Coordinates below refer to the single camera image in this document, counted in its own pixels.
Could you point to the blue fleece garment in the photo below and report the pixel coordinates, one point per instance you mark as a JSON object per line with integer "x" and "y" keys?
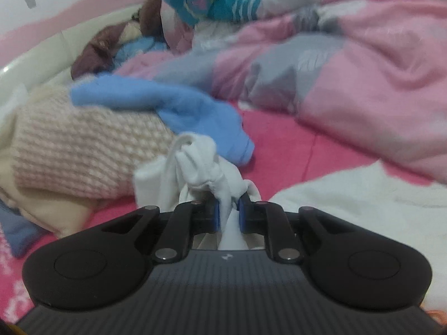
{"x": 181, "y": 111}

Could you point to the white sweatshirt with orange print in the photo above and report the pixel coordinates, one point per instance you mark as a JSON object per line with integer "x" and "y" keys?
{"x": 195, "y": 171}

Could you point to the pink patterned quilt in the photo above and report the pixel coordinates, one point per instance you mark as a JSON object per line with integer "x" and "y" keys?
{"x": 331, "y": 76}

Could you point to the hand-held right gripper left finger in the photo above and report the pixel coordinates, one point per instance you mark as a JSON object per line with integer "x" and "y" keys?
{"x": 214, "y": 218}

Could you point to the beige cloth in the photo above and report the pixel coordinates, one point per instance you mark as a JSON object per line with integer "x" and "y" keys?
{"x": 45, "y": 213}

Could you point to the blue plaid cloth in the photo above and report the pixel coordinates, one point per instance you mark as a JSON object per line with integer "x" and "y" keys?
{"x": 17, "y": 230}

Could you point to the pink and cream headboard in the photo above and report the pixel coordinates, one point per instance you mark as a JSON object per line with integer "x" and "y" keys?
{"x": 42, "y": 52}

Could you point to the pink checked knit garment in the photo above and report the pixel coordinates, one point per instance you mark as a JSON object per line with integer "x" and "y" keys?
{"x": 87, "y": 146}

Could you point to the pink floral bed sheet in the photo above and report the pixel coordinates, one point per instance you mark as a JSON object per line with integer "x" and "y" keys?
{"x": 297, "y": 146}

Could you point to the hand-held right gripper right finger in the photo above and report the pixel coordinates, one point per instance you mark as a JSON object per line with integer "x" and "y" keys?
{"x": 243, "y": 218}

